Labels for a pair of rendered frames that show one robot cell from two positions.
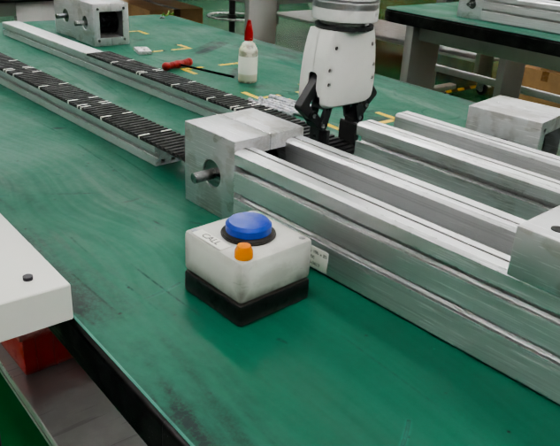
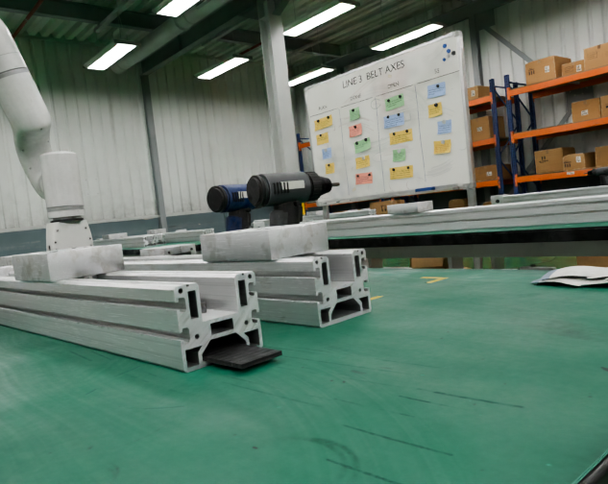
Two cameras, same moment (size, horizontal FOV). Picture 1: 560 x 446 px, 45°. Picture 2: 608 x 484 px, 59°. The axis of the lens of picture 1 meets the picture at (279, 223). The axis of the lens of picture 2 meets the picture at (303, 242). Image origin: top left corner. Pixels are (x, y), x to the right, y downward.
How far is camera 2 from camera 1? 0.78 m
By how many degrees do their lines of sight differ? 22
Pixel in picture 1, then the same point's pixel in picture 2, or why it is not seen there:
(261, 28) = not seen: hidden behind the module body
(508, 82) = not seen: hidden behind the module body
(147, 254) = not seen: outside the picture
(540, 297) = (24, 285)
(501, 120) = (151, 253)
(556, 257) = (18, 262)
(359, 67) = (78, 240)
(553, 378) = (34, 322)
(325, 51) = (51, 232)
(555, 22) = (338, 229)
